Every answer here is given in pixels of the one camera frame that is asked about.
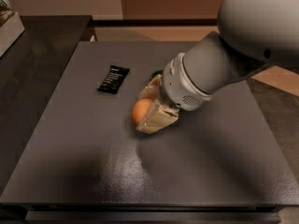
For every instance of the white box at left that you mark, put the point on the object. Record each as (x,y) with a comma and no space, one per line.
(9,32)

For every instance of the dark side table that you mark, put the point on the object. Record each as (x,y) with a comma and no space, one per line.
(29,72)

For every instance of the green and yellow sponge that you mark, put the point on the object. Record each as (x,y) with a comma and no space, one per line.
(156,73)

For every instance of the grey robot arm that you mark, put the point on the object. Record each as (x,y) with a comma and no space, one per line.
(253,35)

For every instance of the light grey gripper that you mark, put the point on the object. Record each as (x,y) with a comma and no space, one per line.
(176,85)

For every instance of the orange fruit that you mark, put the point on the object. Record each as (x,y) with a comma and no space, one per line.
(140,109)

